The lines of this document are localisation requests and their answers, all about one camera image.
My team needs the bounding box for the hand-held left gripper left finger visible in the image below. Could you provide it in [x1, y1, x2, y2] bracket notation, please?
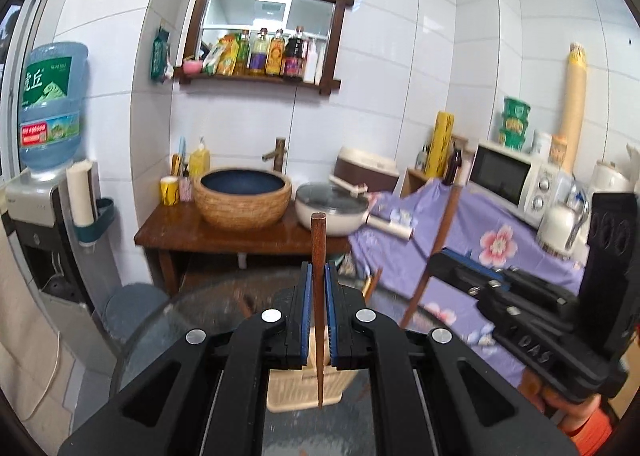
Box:
[57, 261, 314, 456]

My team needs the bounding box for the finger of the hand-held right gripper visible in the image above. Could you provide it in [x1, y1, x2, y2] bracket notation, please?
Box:
[475, 285, 628, 404]
[429, 247, 583, 309]

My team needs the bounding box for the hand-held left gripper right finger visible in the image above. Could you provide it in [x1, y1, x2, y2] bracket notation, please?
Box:
[324, 261, 581, 456]

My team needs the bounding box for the brown wooden chopstick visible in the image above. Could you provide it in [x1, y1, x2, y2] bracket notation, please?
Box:
[400, 176, 464, 330]
[310, 212, 329, 410]

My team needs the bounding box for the beige utensil basket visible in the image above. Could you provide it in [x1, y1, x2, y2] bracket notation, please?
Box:
[265, 321, 347, 413]

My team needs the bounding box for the person's right hand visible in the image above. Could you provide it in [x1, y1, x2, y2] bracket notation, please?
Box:
[519, 368, 576, 429]

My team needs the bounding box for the purple floral cloth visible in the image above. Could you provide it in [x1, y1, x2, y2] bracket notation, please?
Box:
[347, 178, 591, 387]

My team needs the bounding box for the white round jar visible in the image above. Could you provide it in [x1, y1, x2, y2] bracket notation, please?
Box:
[537, 206, 576, 253]

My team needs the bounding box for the white kettle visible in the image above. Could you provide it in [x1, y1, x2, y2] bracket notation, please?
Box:
[590, 161, 633, 197]

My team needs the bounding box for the white pan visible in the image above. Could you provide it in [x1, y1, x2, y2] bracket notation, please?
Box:
[295, 182, 413, 241]

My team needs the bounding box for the white microwave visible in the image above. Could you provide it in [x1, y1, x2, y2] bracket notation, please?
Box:
[467, 140, 558, 229]

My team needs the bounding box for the dark brown bottle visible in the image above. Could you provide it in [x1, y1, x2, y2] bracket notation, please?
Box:
[442, 148, 463, 187]

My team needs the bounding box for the wooden box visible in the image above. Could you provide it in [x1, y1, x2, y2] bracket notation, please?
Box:
[400, 167, 431, 199]

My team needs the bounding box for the glass pan lid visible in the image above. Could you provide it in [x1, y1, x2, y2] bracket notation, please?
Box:
[296, 182, 370, 215]

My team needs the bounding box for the orange printed cup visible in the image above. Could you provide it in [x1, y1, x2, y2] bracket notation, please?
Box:
[549, 136, 568, 167]

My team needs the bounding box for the yellow wrap roll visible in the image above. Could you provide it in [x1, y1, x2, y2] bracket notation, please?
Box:
[424, 110, 455, 179]

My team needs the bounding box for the woven pattern wash basin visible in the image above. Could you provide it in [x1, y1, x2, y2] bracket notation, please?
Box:
[193, 167, 292, 228]

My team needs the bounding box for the wooden washstand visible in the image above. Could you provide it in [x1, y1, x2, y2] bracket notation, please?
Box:
[134, 203, 353, 297]

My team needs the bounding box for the white rice paddle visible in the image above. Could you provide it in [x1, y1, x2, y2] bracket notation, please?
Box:
[328, 175, 368, 197]

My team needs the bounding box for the brown and white rice cooker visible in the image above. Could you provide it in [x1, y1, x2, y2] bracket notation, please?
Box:
[334, 146, 401, 194]

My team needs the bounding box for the tall beige paper roll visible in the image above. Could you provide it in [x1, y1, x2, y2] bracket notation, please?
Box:
[557, 42, 588, 171]

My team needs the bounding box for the bronze bamboo faucet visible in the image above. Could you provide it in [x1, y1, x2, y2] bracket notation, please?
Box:
[262, 137, 288, 174]

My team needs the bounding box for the grey round stool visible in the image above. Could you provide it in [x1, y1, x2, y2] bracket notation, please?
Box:
[102, 283, 171, 343]

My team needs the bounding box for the yellow mug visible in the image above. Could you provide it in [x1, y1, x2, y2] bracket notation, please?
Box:
[160, 176, 181, 207]

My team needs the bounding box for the yellow soap dispenser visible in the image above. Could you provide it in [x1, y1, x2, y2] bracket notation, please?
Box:
[188, 137, 211, 177]

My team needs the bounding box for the teal cup holder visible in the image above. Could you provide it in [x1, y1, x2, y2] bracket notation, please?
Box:
[75, 197, 115, 243]

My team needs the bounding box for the white plastic bottle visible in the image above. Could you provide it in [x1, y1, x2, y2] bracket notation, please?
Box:
[303, 38, 319, 83]

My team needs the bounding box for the stack of paper cups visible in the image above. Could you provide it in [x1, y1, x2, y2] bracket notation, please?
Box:
[66, 160, 98, 227]

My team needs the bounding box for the dark soy sauce bottle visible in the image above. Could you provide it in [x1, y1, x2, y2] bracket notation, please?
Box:
[281, 26, 307, 82]

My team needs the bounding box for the yellow label bottle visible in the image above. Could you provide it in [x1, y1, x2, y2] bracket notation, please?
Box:
[265, 29, 286, 78]

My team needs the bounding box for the purple label oil bottle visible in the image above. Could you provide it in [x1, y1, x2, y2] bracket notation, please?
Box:
[247, 28, 269, 77]

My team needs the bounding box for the green cap oil bottle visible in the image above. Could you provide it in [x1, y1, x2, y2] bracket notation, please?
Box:
[235, 30, 251, 77]

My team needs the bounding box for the green and yellow snack packet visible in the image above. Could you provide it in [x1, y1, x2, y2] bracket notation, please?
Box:
[202, 38, 226, 76]

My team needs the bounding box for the grey water dispenser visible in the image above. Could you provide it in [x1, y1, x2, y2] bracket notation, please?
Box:
[5, 171, 101, 317]

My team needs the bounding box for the green hanging packet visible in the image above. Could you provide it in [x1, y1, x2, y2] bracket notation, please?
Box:
[151, 28, 174, 84]

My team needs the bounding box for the wooden framed mirror shelf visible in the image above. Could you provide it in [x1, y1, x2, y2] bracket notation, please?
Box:
[173, 0, 355, 97]

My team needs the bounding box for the blue water jug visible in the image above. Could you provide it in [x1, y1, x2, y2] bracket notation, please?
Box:
[19, 40, 90, 181]

